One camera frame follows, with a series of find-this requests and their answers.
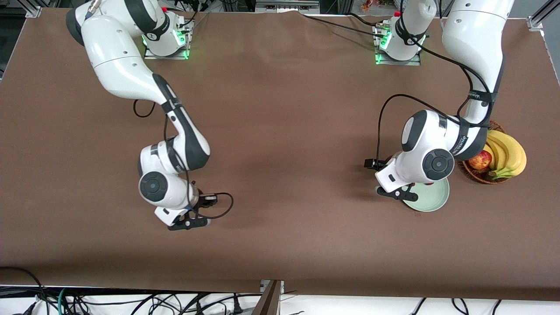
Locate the pale green round plate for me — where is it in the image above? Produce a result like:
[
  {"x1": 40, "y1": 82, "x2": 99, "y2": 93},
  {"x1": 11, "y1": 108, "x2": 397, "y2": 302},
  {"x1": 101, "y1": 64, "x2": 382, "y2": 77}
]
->
[{"x1": 402, "y1": 177, "x2": 450, "y2": 213}]

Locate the brown table cover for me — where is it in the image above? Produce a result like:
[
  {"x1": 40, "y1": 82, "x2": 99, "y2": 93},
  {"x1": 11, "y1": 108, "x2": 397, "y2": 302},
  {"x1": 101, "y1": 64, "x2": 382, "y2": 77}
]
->
[{"x1": 0, "y1": 8, "x2": 560, "y2": 302}]

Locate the brown wicker fruit basket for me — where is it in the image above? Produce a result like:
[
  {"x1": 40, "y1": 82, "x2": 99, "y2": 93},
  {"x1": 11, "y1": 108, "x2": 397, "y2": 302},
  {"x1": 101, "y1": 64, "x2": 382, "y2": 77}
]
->
[{"x1": 457, "y1": 120, "x2": 510, "y2": 185}]

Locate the red yellow apple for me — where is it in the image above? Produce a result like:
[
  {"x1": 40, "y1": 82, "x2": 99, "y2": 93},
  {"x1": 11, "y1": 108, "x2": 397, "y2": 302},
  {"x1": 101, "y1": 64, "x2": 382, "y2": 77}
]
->
[{"x1": 467, "y1": 150, "x2": 493, "y2": 170}]

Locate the yellow banana bunch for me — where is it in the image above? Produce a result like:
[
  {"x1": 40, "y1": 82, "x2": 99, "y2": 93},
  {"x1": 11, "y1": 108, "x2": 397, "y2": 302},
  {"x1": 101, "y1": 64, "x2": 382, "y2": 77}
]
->
[{"x1": 485, "y1": 130, "x2": 527, "y2": 180}]

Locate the colourful small items pile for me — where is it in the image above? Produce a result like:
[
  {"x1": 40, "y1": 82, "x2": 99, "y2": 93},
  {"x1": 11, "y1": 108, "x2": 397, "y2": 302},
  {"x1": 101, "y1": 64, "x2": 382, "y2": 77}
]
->
[{"x1": 361, "y1": 0, "x2": 394, "y2": 13}]

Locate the grey metal box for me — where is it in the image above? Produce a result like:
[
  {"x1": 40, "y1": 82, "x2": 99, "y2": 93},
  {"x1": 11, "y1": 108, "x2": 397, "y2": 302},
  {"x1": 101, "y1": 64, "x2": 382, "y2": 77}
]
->
[{"x1": 255, "y1": 0, "x2": 321, "y2": 14}]

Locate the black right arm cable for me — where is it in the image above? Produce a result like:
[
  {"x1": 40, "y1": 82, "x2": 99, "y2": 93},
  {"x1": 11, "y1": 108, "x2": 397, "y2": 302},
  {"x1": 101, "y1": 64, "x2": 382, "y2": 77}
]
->
[{"x1": 133, "y1": 100, "x2": 235, "y2": 219}]

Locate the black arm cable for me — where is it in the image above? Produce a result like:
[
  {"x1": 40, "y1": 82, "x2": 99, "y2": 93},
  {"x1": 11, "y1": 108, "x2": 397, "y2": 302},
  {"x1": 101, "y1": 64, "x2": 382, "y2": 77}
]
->
[
  {"x1": 133, "y1": 100, "x2": 235, "y2": 219},
  {"x1": 375, "y1": 0, "x2": 495, "y2": 162}
]

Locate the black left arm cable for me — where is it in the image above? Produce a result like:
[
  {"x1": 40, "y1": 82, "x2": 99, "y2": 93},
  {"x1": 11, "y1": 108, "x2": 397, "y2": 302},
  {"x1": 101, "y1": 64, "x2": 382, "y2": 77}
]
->
[{"x1": 375, "y1": 0, "x2": 495, "y2": 162}]

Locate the black cable with plug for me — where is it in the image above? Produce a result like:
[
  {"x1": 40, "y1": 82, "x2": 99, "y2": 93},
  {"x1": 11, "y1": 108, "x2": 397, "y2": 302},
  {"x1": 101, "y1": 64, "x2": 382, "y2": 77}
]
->
[{"x1": 227, "y1": 294, "x2": 245, "y2": 315}]

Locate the brown metal post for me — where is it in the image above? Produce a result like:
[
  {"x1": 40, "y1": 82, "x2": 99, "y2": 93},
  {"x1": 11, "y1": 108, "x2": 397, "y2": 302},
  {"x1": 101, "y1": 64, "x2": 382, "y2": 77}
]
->
[{"x1": 252, "y1": 280, "x2": 284, "y2": 315}]

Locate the long black table cable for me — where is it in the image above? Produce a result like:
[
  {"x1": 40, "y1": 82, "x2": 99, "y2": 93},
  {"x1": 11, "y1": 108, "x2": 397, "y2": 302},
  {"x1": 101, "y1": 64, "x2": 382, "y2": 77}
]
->
[{"x1": 300, "y1": 12, "x2": 388, "y2": 38}]

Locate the short black table cable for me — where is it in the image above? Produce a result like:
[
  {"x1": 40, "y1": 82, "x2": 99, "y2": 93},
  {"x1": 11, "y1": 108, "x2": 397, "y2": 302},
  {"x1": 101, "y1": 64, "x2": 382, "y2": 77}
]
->
[{"x1": 349, "y1": 12, "x2": 378, "y2": 25}]

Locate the green floor cable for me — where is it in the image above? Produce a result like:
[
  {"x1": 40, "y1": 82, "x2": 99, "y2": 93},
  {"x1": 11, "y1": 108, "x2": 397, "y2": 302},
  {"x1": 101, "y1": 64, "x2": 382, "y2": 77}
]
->
[{"x1": 57, "y1": 287, "x2": 73, "y2": 315}]

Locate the black looped floor cable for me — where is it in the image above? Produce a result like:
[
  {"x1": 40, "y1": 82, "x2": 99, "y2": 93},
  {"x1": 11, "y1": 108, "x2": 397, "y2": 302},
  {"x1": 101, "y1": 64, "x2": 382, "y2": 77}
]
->
[{"x1": 0, "y1": 266, "x2": 49, "y2": 315}]

